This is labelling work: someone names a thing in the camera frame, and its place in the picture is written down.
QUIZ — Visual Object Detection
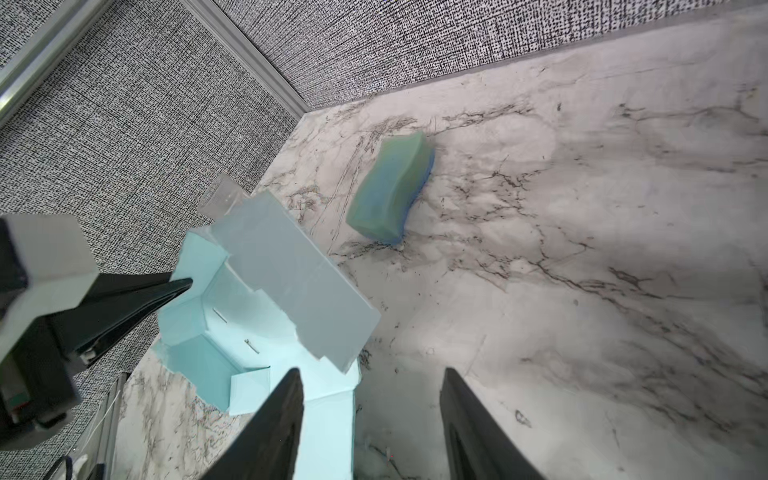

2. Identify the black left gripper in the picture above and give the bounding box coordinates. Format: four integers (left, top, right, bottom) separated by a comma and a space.
1, 214, 193, 450

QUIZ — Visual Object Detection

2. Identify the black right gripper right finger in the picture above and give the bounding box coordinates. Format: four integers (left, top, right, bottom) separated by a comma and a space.
440, 368, 543, 480

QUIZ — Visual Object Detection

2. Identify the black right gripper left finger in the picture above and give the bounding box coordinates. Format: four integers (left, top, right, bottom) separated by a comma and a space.
203, 368, 304, 480

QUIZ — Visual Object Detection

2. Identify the light blue paper box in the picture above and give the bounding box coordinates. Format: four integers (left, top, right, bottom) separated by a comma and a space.
155, 191, 381, 479

